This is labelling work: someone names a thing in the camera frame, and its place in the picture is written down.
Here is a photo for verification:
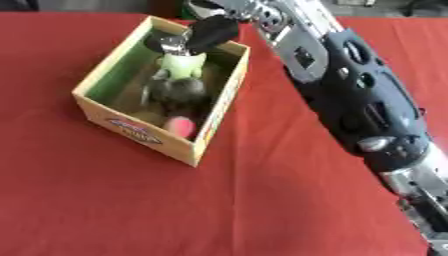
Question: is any grey round soft toy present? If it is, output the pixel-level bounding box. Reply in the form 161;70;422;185
140;77;210;107

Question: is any tan cardboard box green inside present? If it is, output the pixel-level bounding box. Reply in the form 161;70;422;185
70;15;252;168

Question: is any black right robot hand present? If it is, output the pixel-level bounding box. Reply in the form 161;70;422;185
143;14;242;56

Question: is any pink ball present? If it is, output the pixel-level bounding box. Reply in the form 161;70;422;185
162;115;200;139

